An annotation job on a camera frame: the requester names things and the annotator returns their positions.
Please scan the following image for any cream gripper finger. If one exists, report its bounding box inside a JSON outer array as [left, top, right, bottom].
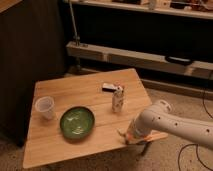
[[117, 130, 126, 138]]

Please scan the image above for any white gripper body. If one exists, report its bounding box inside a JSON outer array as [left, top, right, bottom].
[[126, 119, 147, 141]]

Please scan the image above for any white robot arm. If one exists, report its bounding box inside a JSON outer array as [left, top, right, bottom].
[[118, 100, 213, 150]]

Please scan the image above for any green ceramic plate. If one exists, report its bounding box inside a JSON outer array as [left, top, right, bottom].
[[60, 106, 95, 140]]

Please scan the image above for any wooden table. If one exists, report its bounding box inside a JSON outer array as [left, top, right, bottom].
[[22, 68, 169, 170]]

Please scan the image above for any metal pole stand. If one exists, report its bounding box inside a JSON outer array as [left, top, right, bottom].
[[68, 0, 86, 75]]

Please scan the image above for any clear plastic cup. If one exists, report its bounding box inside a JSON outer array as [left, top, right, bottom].
[[35, 96, 55, 120]]

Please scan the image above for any long grey beam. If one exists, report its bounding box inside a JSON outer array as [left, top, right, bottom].
[[66, 41, 213, 78]]

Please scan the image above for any dark cabinet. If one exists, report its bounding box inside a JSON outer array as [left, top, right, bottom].
[[0, 0, 66, 147]]

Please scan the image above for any black floor cable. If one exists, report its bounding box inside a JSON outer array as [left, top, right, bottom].
[[177, 71, 213, 171]]

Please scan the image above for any wall shelf with items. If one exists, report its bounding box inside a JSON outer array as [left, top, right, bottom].
[[62, 0, 213, 20]]

